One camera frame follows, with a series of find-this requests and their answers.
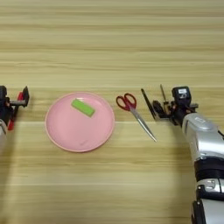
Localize round pink plate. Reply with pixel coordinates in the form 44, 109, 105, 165
44, 91, 116, 153

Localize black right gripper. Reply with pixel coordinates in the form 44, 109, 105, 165
151, 100, 200, 127

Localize red marker pen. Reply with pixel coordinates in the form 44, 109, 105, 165
6, 91, 25, 131

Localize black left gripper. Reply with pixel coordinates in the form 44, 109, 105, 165
0, 86, 31, 123

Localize green rectangular block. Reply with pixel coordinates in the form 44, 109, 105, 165
71, 98, 96, 118

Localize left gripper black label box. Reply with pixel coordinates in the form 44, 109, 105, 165
0, 85, 8, 99

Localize red handled scissors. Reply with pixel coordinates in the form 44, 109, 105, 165
115, 93, 158, 144

